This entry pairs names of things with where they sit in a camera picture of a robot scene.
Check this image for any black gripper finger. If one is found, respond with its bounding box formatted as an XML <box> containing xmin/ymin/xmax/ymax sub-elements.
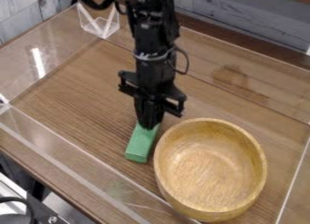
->
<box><xmin>153</xmin><ymin>102</ymin><xmax>165</xmax><ymax>126</ymax></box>
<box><xmin>135</xmin><ymin>97</ymin><xmax>153</xmax><ymax>129</ymax></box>

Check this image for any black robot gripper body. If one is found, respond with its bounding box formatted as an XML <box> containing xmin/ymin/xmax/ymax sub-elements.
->
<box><xmin>119</xmin><ymin>60</ymin><xmax>187</xmax><ymax>117</ymax></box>

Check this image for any green rectangular block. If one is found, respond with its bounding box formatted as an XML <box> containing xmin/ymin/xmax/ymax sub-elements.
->
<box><xmin>125</xmin><ymin>123</ymin><xmax>161</xmax><ymax>163</ymax></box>

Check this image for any brown wooden bowl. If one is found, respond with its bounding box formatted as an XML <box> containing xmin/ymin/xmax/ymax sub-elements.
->
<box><xmin>154</xmin><ymin>118</ymin><xmax>268</xmax><ymax>222</ymax></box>

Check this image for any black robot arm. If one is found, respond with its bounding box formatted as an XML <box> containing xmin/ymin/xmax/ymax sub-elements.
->
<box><xmin>82</xmin><ymin>0</ymin><xmax>187</xmax><ymax>130</ymax></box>

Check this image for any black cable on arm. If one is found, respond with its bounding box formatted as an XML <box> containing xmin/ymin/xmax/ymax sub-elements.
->
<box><xmin>167</xmin><ymin>45</ymin><xmax>190</xmax><ymax>75</ymax></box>

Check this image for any clear acrylic corner bracket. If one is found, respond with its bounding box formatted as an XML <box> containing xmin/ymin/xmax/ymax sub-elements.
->
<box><xmin>76</xmin><ymin>3</ymin><xmax>121</xmax><ymax>39</ymax></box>

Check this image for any black metal table frame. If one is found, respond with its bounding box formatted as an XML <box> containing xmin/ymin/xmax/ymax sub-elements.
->
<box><xmin>0</xmin><ymin>153</ymin><xmax>94</xmax><ymax>224</ymax></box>

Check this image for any black cable bottom left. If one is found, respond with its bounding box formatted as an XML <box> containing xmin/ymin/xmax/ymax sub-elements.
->
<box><xmin>0</xmin><ymin>196</ymin><xmax>38</xmax><ymax>224</ymax></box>

